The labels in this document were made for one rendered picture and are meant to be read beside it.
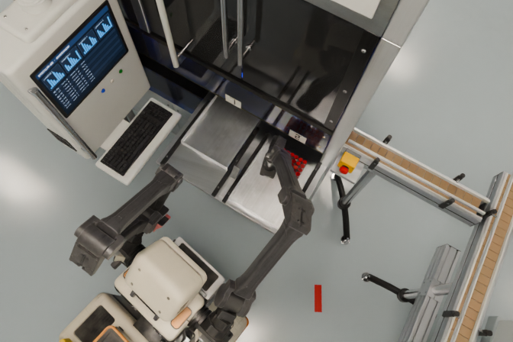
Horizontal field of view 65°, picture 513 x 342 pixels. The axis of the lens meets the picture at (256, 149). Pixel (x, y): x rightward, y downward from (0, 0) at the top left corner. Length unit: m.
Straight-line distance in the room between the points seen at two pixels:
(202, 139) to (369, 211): 1.38
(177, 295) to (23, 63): 0.88
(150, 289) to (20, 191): 1.94
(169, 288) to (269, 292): 1.44
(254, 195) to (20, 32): 1.09
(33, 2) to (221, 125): 0.94
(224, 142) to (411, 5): 1.16
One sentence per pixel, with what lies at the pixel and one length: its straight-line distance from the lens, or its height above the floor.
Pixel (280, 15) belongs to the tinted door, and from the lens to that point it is 1.28.
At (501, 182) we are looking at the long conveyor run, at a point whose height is 0.93.
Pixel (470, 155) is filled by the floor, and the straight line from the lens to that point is 3.31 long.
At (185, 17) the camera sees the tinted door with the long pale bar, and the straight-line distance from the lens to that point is 1.61.
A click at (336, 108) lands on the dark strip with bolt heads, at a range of 1.49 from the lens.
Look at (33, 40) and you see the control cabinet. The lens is 1.53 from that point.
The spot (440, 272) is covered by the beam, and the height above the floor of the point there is 0.54.
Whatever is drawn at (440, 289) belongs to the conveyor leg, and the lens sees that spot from 2.23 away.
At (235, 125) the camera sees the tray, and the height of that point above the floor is 0.88.
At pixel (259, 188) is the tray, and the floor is 0.88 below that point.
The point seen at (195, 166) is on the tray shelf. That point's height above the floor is 0.88.
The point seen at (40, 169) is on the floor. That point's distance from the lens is 3.14.
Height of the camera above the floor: 2.65
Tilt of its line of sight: 67 degrees down
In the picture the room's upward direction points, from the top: 5 degrees clockwise
